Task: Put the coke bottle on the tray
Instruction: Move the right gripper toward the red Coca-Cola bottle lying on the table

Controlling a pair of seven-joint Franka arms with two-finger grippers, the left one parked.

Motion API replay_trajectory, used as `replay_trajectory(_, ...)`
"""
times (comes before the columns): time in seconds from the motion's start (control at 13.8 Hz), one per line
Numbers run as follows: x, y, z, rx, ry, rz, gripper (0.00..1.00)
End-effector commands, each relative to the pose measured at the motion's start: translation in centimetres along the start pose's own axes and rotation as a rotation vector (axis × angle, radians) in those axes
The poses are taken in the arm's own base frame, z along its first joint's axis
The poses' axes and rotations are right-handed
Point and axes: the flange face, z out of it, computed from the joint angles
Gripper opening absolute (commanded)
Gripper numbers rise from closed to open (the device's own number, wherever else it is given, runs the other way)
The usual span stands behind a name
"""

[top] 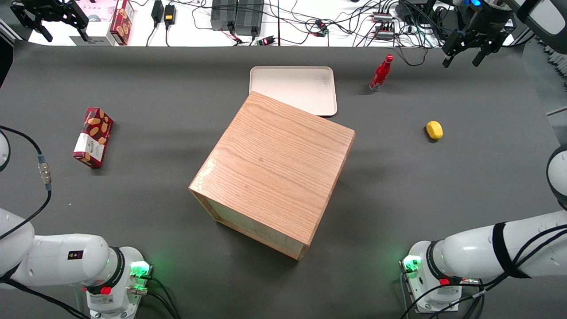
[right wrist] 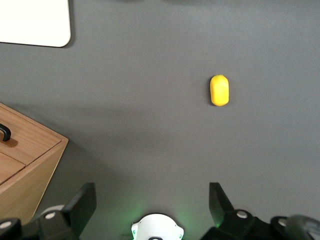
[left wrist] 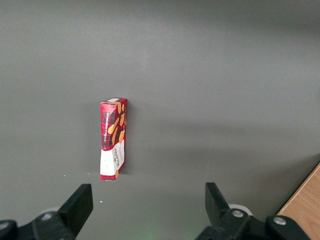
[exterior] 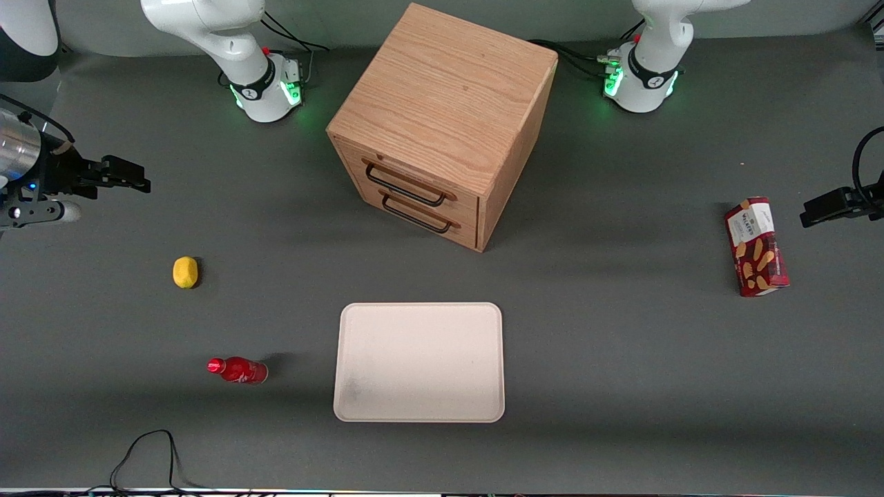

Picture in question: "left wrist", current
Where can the red shortbread cookie box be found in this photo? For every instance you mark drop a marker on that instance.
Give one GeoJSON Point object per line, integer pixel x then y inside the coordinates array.
{"type": "Point", "coordinates": [112, 130]}

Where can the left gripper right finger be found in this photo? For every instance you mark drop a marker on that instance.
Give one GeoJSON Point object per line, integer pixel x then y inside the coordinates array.
{"type": "Point", "coordinates": [217, 210]}

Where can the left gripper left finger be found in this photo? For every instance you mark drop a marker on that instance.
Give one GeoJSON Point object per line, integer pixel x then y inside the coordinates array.
{"type": "Point", "coordinates": [72, 212]}

